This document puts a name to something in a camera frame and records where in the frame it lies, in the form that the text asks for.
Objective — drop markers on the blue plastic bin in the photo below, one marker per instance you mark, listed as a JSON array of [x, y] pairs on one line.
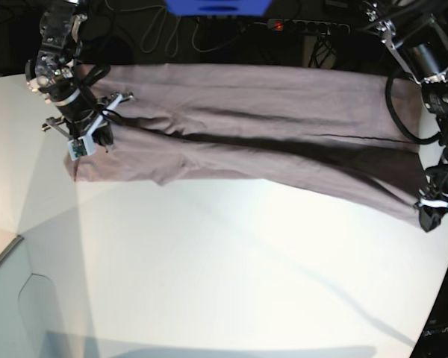
[[217, 7]]

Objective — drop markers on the black power strip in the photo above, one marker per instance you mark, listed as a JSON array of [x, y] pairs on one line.
[[308, 27]]

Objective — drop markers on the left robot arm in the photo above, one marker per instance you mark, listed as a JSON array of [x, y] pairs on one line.
[[415, 33]]

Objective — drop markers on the mauve t-shirt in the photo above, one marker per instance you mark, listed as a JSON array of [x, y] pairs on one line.
[[325, 131]]

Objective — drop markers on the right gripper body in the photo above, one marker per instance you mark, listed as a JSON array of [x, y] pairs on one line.
[[78, 116]]

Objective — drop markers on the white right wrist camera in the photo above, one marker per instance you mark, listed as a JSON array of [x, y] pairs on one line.
[[81, 147]]

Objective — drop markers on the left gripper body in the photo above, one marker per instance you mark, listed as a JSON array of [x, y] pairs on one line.
[[435, 193]]

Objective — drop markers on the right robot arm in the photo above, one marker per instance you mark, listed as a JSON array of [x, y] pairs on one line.
[[53, 73]]

